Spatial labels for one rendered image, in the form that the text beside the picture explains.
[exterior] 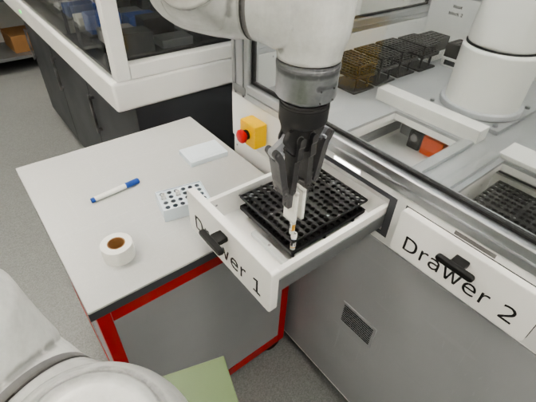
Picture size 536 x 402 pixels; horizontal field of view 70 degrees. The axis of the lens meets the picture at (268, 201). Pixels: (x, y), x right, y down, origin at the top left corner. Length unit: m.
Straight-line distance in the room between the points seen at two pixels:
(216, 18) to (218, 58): 1.02
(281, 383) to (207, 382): 0.96
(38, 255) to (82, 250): 1.20
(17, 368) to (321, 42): 0.46
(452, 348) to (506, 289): 0.24
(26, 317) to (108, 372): 0.12
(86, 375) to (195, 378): 0.30
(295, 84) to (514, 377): 0.70
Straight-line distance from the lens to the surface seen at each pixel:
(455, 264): 0.78
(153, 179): 1.16
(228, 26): 0.56
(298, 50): 0.51
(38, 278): 2.08
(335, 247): 0.80
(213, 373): 0.64
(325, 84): 0.54
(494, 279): 0.80
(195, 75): 1.53
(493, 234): 0.77
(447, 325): 0.95
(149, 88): 1.46
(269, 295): 0.70
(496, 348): 0.92
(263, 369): 1.60
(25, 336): 0.43
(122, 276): 0.91
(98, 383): 0.35
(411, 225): 0.84
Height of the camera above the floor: 1.43
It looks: 39 degrees down
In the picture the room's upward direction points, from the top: 3 degrees clockwise
